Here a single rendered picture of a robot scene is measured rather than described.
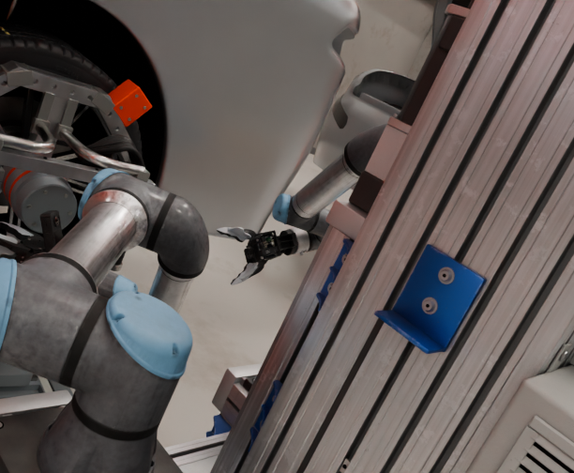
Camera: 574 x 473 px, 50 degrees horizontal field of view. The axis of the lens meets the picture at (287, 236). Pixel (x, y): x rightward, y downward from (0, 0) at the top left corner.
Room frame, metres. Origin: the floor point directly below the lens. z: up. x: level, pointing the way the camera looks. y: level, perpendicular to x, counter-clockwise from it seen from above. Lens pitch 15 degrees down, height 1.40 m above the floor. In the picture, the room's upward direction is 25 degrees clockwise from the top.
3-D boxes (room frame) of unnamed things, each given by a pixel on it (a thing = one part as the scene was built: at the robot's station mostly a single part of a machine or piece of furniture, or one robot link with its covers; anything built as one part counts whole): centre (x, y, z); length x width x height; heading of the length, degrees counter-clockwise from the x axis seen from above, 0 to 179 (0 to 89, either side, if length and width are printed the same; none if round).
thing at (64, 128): (1.43, 0.49, 1.03); 0.19 x 0.18 x 0.11; 45
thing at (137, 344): (0.68, 0.11, 0.98); 0.13 x 0.12 x 0.14; 97
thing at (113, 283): (1.26, 0.31, 0.76); 0.11 x 0.08 x 0.09; 91
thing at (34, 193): (1.40, 0.60, 0.85); 0.21 x 0.14 x 0.14; 45
